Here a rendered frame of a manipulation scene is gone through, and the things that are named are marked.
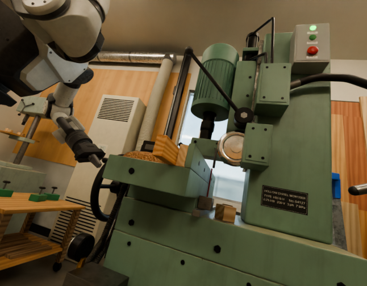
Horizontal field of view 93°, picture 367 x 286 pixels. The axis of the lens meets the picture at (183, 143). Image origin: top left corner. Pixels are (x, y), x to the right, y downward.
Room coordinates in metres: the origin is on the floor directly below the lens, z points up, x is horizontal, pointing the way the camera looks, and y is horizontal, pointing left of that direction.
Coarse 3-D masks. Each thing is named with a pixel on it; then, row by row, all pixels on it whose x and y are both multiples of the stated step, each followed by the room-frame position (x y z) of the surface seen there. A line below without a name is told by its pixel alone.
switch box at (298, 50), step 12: (312, 24) 0.44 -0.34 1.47; (324, 24) 0.43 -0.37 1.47; (300, 36) 0.45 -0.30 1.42; (324, 36) 0.43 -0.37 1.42; (300, 48) 0.45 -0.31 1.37; (324, 48) 0.43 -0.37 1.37; (300, 60) 0.45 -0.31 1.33; (312, 60) 0.44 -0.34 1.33; (324, 60) 0.43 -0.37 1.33; (300, 72) 0.49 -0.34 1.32; (312, 72) 0.48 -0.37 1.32
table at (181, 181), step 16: (112, 160) 0.43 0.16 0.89; (128, 160) 0.42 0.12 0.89; (144, 160) 0.41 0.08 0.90; (112, 176) 0.43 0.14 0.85; (128, 176) 0.41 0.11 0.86; (144, 176) 0.40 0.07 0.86; (160, 176) 0.39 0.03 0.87; (176, 176) 0.38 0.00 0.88; (192, 176) 0.40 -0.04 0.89; (176, 192) 0.38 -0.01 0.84; (192, 192) 0.43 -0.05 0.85; (208, 192) 0.75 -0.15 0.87
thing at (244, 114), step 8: (192, 48) 0.59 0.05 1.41; (192, 56) 0.59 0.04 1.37; (200, 64) 0.58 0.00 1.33; (208, 72) 0.57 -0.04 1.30; (216, 88) 0.56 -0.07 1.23; (224, 96) 0.54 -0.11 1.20; (232, 104) 0.53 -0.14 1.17; (240, 112) 0.51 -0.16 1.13; (248, 112) 0.50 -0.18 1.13; (240, 120) 0.51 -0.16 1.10; (248, 120) 0.50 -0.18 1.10; (240, 128) 0.54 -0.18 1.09
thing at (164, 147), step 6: (156, 138) 0.31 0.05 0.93; (162, 138) 0.31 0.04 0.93; (168, 138) 0.31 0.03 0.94; (156, 144) 0.31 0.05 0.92; (162, 144) 0.31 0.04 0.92; (168, 144) 0.32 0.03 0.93; (174, 144) 0.35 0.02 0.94; (156, 150) 0.31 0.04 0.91; (162, 150) 0.30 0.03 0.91; (168, 150) 0.33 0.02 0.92; (174, 150) 0.36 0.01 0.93; (156, 156) 0.32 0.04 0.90; (162, 156) 0.31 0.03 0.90; (168, 156) 0.33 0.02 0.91; (174, 156) 0.37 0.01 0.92; (168, 162) 0.36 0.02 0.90; (174, 162) 0.37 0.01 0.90
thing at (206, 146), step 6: (192, 138) 0.68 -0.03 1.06; (198, 138) 0.68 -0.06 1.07; (204, 138) 0.67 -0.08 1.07; (198, 144) 0.67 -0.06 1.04; (204, 144) 0.67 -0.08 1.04; (210, 144) 0.66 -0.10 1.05; (204, 150) 0.67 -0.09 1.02; (210, 150) 0.66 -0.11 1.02; (204, 156) 0.68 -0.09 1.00; (210, 156) 0.66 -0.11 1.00; (216, 156) 0.65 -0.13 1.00
